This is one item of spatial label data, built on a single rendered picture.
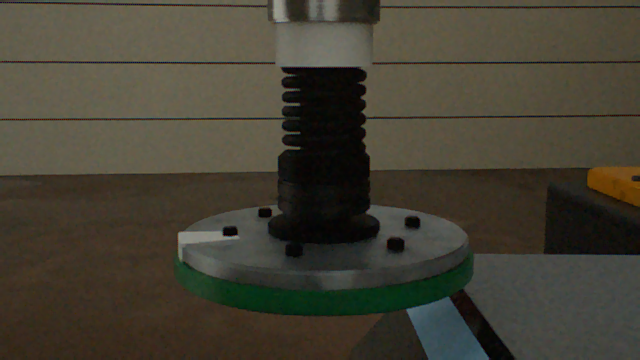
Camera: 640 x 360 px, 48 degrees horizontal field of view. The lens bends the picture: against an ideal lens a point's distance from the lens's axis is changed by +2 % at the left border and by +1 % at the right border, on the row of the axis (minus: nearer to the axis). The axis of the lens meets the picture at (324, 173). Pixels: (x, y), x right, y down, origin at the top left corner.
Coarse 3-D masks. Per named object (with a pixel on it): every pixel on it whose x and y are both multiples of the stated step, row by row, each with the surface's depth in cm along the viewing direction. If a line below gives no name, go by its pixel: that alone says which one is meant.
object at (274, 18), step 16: (272, 0) 48; (288, 0) 47; (304, 0) 47; (320, 0) 46; (336, 0) 46; (352, 0) 47; (368, 0) 48; (272, 16) 49; (288, 16) 47; (304, 16) 47; (320, 16) 47; (336, 16) 47; (352, 16) 47; (368, 16) 48
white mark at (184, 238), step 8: (184, 232) 52; (192, 232) 52; (200, 232) 52; (208, 232) 52; (216, 232) 52; (184, 240) 50; (192, 240) 50; (200, 240) 50; (208, 240) 50; (216, 240) 50
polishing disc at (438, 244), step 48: (240, 240) 50; (288, 240) 50; (336, 240) 49; (384, 240) 50; (432, 240) 50; (192, 288) 46; (240, 288) 44; (288, 288) 43; (336, 288) 43; (384, 288) 43; (432, 288) 45
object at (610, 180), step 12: (600, 168) 151; (612, 168) 151; (624, 168) 151; (636, 168) 151; (588, 180) 150; (600, 180) 145; (612, 180) 140; (624, 180) 136; (636, 180) 135; (612, 192) 140; (624, 192) 135; (636, 192) 131; (636, 204) 131
